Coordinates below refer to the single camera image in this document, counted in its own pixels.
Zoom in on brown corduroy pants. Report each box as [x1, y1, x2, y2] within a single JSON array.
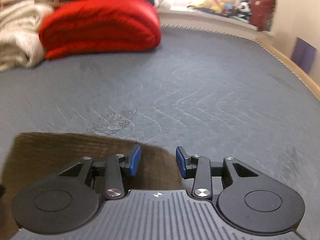
[[1, 133, 183, 239]]

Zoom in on grey quilted mattress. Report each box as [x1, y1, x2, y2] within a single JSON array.
[[1, 27, 319, 239]]

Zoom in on purple box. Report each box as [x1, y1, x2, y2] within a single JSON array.
[[291, 37, 317, 73]]

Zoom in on red folded blanket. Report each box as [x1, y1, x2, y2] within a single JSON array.
[[39, 0, 161, 60]]

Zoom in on cream folded blanket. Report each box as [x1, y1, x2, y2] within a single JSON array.
[[1, 0, 54, 72]]

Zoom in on panda plush toy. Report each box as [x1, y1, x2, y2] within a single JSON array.
[[236, 2, 251, 15]]

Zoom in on yellow plush toy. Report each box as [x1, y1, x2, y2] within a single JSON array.
[[199, 0, 236, 14]]

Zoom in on dark red cushion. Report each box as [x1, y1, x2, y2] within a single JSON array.
[[249, 0, 276, 31]]

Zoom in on wooden bed frame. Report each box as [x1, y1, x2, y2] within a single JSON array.
[[161, 24, 320, 100]]

